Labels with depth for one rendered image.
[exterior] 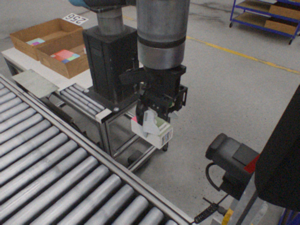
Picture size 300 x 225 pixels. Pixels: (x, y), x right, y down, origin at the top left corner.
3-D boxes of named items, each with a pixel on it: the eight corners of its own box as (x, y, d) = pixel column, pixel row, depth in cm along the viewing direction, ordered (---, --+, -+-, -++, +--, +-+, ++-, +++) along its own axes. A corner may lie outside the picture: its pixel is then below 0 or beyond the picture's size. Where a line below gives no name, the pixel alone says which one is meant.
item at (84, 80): (175, 73, 141) (175, 68, 139) (101, 124, 108) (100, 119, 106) (74, 29, 189) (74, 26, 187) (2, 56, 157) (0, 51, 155)
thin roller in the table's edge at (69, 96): (98, 112, 110) (63, 89, 123) (94, 114, 109) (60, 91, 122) (98, 115, 111) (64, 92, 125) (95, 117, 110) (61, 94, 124)
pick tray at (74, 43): (117, 54, 153) (115, 39, 146) (68, 79, 130) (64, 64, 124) (88, 42, 166) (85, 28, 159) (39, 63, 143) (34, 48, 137)
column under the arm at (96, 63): (118, 72, 136) (111, 14, 114) (152, 89, 123) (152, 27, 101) (81, 93, 121) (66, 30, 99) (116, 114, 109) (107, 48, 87)
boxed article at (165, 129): (144, 120, 67) (144, 108, 64) (172, 137, 62) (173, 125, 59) (131, 131, 64) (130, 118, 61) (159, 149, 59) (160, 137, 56)
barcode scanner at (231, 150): (209, 152, 61) (223, 127, 54) (252, 181, 57) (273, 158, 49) (196, 168, 58) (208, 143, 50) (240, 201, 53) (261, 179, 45)
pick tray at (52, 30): (86, 40, 167) (83, 27, 161) (37, 61, 145) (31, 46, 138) (62, 30, 181) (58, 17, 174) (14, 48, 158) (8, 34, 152)
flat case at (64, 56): (64, 51, 149) (64, 48, 148) (85, 59, 141) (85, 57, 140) (46, 59, 141) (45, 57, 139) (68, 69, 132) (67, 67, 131)
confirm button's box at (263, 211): (260, 217, 57) (270, 203, 52) (255, 227, 55) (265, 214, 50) (234, 199, 60) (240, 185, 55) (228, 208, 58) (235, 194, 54)
